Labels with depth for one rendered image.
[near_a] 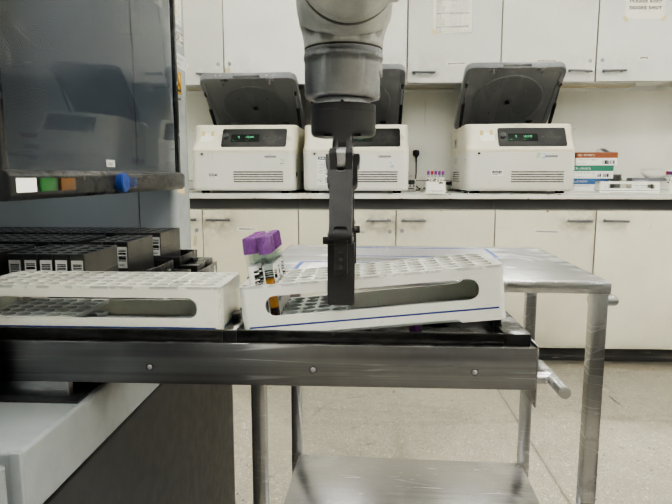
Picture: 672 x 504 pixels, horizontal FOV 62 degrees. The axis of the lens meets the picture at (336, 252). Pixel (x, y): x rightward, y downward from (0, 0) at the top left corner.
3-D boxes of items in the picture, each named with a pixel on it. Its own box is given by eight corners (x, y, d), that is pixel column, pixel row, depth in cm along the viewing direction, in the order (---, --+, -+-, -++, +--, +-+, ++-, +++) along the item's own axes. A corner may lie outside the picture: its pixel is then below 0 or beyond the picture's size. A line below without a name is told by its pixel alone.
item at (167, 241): (171, 255, 122) (170, 227, 121) (181, 255, 121) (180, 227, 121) (150, 263, 110) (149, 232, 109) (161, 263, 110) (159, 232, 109)
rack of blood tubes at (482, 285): (244, 340, 64) (237, 287, 64) (260, 318, 74) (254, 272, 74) (507, 319, 63) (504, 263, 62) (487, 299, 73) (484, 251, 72)
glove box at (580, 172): (571, 178, 327) (572, 165, 326) (564, 178, 340) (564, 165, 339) (613, 178, 326) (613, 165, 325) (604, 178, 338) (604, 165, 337)
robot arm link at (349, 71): (382, 59, 69) (381, 109, 70) (307, 60, 69) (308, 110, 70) (384, 42, 60) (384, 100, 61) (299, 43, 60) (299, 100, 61)
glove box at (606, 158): (575, 165, 326) (576, 147, 325) (568, 165, 339) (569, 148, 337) (619, 165, 324) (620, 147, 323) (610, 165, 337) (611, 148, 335)
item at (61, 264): (94, 281, 92) (92, 244, 91) (106, 281, 91) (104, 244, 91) (55, 296, 80) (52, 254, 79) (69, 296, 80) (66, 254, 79)
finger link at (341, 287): (354, 241, 62) (354, 242, 62) (354, 303, 63) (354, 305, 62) (327, 241, 63) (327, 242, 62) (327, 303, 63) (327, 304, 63)
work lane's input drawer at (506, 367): (-65, 398, 65) (-73, 322, 64) (9, 359, 79) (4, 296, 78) (577, 410, 62) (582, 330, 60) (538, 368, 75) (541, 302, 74)
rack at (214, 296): (-29, 337, 66) (-33, 284, 65) (22, 316, 76) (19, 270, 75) (223, 340, 65) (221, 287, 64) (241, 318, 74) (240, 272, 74)
